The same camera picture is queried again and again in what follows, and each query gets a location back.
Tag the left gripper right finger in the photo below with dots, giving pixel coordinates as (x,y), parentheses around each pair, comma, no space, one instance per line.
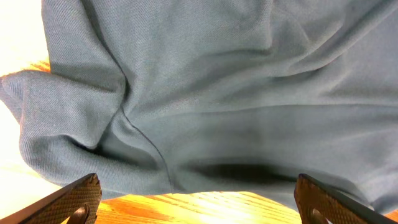
(319,203)

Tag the blue polo shirt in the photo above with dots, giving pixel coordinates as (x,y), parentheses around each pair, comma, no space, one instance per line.
(159,97)

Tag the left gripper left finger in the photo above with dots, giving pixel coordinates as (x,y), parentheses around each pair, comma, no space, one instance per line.
(77,202)

